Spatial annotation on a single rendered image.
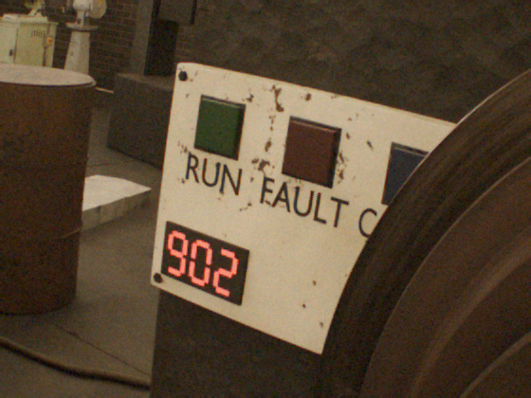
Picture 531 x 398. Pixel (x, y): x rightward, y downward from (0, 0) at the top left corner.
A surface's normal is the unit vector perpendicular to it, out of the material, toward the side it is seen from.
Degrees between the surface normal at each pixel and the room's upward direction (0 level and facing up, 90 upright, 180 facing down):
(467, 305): 66
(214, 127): 90
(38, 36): 90
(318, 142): 90
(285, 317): 90
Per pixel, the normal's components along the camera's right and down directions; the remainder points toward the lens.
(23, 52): 0.80, 0.25
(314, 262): -0.58, 0.11
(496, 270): -0.80, -0.60
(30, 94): 0.38, 0.28
